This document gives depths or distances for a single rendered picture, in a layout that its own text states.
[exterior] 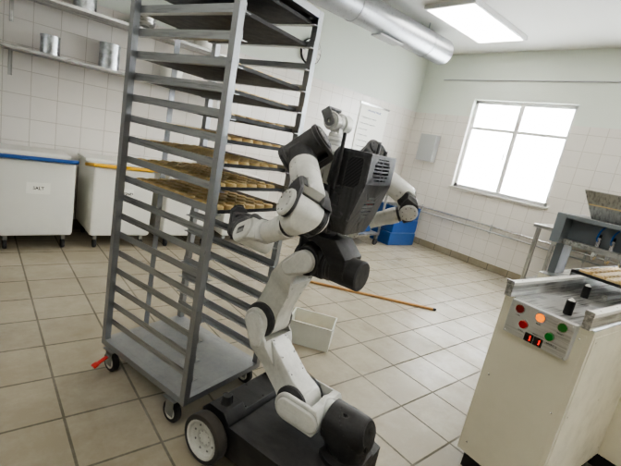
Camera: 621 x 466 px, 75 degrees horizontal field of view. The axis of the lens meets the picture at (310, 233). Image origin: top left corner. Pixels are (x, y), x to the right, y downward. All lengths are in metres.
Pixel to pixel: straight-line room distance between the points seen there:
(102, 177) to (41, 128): 0.82
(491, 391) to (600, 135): 4.46
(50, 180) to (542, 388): 3.57
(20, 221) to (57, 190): 0.36
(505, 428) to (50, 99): 4.20
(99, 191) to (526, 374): 3.39
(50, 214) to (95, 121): 1.10
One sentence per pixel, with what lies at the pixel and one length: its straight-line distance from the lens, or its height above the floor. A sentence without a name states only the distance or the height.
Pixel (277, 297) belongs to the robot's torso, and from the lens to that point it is 1.62.
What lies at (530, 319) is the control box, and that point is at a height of 0.79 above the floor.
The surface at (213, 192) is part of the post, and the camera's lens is 1.54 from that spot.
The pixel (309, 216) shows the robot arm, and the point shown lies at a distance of 1.05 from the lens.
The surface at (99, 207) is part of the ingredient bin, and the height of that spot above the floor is 0.38.
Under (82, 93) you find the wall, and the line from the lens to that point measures 4.50.
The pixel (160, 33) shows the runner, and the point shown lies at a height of 1.59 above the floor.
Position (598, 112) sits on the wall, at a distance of 6.06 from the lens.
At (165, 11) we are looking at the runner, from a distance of 1.92.
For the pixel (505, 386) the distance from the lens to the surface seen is 1.95.
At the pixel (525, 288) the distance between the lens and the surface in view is 1.92.
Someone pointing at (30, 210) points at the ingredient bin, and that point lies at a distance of 3.90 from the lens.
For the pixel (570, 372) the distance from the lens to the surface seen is 1.82.
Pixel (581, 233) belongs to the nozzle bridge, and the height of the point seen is 1.09.
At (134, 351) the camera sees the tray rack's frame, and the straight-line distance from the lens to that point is 2.20.
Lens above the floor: 1.29
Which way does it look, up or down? 13 degrees down
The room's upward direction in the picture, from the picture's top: 11 degrees clockwise
